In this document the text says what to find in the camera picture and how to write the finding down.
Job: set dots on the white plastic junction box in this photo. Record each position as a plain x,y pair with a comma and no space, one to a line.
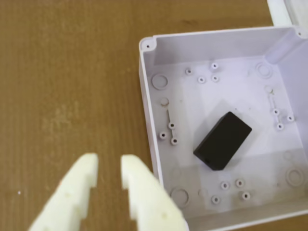
240,91

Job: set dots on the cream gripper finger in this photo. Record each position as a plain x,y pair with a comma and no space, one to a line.
72,192
151,199

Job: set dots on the black rectangular block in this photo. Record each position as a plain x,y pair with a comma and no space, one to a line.
222,140

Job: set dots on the brown cardboard sheet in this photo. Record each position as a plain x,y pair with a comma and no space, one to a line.
72,72

